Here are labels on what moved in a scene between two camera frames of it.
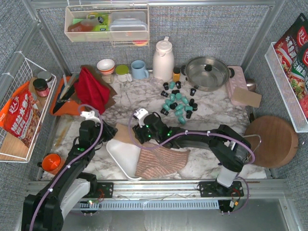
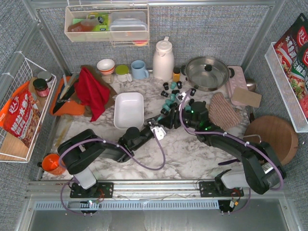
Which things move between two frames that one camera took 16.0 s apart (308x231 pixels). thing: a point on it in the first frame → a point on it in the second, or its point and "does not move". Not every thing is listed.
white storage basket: (127, 155) → (128, 110)
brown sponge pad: (244, 96) does not move
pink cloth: (237, 79) does not move
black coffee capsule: (175, 91) does not move
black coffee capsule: (163, 93) does not move
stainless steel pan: (207, 73) does not move
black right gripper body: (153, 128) → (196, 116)
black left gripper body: (109, 131) → (152, 125)
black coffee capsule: (191, 102) does not move
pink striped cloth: (154, 163) → (221, 113)
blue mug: (138, 70) does not move
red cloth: (92, 90) does not move
